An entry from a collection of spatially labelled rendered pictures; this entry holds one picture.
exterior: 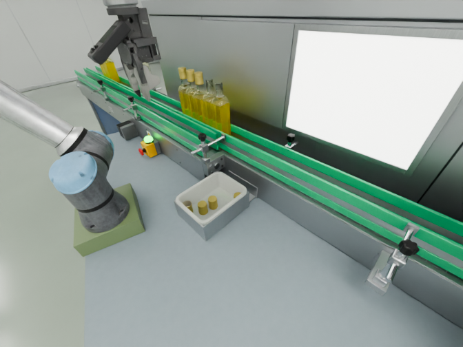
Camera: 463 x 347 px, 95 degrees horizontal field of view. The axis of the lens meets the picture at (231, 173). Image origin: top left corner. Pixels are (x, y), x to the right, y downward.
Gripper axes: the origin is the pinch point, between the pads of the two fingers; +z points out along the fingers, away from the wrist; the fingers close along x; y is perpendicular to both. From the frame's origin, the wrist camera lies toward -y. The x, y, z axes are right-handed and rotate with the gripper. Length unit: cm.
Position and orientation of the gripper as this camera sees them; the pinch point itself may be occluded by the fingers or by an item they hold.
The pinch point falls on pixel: (140, 95)
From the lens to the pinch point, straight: 70.6
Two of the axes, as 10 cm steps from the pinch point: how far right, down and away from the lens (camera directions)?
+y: 7.1, -4.7, 5.2
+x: -7.0, -4.3, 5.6
